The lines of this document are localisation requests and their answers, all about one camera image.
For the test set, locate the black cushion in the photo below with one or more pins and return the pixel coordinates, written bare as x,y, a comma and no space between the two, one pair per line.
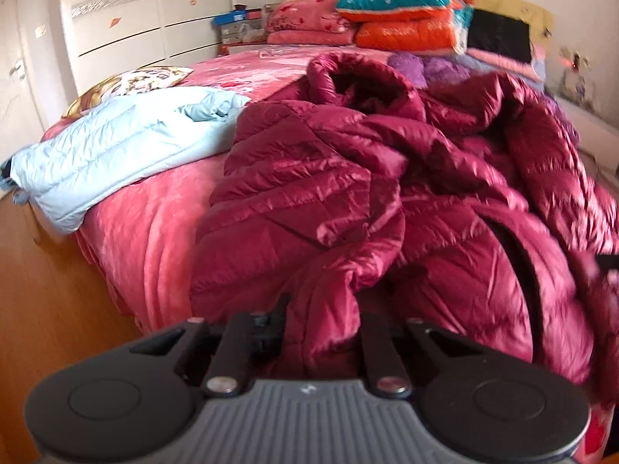
498,34

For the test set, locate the blue box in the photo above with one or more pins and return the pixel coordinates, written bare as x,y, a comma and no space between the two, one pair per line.
237,17

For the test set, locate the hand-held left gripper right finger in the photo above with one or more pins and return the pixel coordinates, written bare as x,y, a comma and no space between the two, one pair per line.
372,338

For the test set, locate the white wardrobe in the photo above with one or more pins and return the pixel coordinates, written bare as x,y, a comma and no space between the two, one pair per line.
121,9

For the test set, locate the plain pink pillow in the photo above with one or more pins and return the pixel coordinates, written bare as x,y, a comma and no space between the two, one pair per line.
309,38

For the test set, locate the pink folded blanket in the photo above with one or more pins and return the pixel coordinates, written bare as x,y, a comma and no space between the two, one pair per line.
304,14

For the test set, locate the purple jacket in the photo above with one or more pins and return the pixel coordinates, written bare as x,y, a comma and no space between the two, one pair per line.
435,67

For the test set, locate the bed with pink sheet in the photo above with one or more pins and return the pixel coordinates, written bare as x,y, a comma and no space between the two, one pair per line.
145,241

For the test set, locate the white plastic bag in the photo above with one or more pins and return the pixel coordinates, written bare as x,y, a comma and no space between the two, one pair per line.
251,35

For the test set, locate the floral cushion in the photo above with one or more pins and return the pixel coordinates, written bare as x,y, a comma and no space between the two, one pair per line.
140,80

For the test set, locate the pink folded cloth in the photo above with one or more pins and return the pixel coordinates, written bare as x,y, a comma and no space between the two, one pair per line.
503,64

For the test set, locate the white door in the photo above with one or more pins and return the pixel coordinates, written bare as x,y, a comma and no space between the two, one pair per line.
19,34

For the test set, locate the yellow headboard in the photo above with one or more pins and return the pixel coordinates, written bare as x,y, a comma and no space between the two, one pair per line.
534,14

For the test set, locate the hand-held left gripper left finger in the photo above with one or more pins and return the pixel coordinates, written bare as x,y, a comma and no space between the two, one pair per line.
271,328

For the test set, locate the maroon down jacket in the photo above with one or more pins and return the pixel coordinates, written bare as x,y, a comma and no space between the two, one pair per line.
314,179

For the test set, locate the light blue down jacket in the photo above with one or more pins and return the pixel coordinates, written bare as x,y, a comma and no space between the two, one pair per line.
111,154

